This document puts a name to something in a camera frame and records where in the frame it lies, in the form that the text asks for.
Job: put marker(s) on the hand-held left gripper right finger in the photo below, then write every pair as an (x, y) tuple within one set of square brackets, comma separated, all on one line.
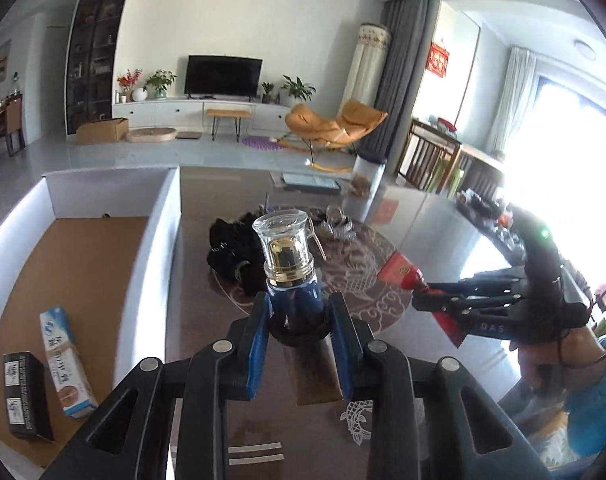
[(342, 345)]

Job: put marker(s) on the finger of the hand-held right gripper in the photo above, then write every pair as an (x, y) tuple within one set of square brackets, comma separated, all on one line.
[(493, 279), (463, 305)]

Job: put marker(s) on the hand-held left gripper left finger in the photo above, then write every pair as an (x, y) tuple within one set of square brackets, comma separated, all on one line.
[(258, 345)]

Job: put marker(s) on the red twisted packet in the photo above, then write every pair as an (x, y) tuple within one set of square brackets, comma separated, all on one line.
[(400, 272)]

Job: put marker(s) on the black fuzzy socks bundle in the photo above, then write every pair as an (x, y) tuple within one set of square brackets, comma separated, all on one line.
[(233, 255)]

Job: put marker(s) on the blue glass perfume bottle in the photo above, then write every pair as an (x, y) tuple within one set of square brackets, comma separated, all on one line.
[(288, 255)]

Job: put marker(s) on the white cardboard box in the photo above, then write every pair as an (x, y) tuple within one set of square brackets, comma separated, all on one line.
[(83, 270)]

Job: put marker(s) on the blue white toothpaste carton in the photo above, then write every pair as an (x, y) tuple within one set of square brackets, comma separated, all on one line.
[(65, 360)]

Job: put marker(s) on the black printed carton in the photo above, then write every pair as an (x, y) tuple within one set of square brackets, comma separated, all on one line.
[(28, 395)]

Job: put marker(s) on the person's right hand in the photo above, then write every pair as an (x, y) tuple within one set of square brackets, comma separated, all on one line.
[(573, 360)]

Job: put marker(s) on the silver rhinestone bow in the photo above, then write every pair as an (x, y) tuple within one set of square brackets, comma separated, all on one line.
[(335, 227)]

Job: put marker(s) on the person's blue clothing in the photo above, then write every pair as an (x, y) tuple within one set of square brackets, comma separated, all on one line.
[(598, 400)]

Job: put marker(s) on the dark wooden chair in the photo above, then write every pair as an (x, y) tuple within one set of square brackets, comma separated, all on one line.
[(428, 155)]

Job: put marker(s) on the clear jar with black lid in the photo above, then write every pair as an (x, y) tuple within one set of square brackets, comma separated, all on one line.
[(365, 185)]

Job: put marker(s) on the plastic wrapped booklet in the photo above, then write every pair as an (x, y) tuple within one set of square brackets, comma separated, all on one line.
[(308, 182)]

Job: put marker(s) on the white sheer curtain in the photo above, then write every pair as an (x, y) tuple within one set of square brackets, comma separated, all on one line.
[(513, 100)]

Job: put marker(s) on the purple round mat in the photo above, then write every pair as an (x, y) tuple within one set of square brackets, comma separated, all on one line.
[(263, 142)]

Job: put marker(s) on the orange rocking chair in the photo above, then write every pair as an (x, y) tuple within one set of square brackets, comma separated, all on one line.
[(333, 127)]

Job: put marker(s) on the black floor scale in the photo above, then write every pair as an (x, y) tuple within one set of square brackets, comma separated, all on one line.
[(189, 135)]

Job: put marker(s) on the grey curtain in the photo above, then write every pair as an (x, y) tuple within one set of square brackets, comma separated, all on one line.
[(400, 75)]

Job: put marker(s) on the orange bench with black legs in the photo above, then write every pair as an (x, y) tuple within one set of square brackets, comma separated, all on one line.
[(229, 113)]

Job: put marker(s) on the beige cat scratcher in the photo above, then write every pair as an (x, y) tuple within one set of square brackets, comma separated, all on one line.
[(152, 134)]

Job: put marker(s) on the round ceiling lamp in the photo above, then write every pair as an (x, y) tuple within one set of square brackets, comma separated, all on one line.
[(585, 49)]

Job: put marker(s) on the covered standing air conditioner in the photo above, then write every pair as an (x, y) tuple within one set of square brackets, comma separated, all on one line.
[(367, 65)]

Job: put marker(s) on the small potted plant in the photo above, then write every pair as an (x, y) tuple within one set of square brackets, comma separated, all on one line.
[(268, 92)]

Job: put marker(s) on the white tv cabinet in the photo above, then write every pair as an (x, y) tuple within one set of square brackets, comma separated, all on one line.
[(158, 112)]

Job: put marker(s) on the large leafy potted plant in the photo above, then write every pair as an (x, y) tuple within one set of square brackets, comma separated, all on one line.
[(298, 89)]

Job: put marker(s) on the brown cardboard box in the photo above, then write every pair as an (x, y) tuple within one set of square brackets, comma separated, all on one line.
[(102, 131)]

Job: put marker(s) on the black television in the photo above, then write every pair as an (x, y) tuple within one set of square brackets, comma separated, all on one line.
[(223, 76)]

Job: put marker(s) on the white round vase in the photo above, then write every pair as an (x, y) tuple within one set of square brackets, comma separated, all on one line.
[(139, 94)]

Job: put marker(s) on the green potted plant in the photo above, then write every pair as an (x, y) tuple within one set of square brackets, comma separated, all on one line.
[(160, 82)]

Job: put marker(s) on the red flower arrangement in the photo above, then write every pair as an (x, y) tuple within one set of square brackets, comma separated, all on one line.
[(127, 82)]

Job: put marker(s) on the wooden dining set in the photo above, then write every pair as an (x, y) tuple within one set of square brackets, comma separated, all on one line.
[(5, 127)]

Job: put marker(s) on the dark glass display cabinet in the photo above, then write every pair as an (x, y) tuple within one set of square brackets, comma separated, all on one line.
[(95, 50)]

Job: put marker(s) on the blue frame glasses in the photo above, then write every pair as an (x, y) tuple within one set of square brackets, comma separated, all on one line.
[(268, 205)]

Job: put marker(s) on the red wall hanging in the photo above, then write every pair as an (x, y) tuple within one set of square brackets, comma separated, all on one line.
[(439, 59)]

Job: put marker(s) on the framed wall painting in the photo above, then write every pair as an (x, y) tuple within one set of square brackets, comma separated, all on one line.
[(0, 65)]

